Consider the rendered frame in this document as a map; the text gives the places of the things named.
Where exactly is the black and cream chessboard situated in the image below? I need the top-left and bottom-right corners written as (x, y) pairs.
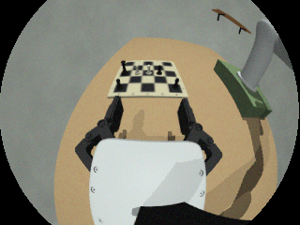
top-left (108, 60), bottom-right (188, 98)

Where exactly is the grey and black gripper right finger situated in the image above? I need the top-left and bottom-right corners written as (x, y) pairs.
top-left (177, 98), bottom-right (222, 176)

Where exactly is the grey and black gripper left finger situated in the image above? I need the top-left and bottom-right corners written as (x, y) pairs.
top-left (75, 96), bottom-right (124, 172)

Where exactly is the white pawn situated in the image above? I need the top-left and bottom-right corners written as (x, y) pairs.
top-left (146, 65), bottom-right (152, 75)
top-left (135, 65), bottom-right (141, 74)

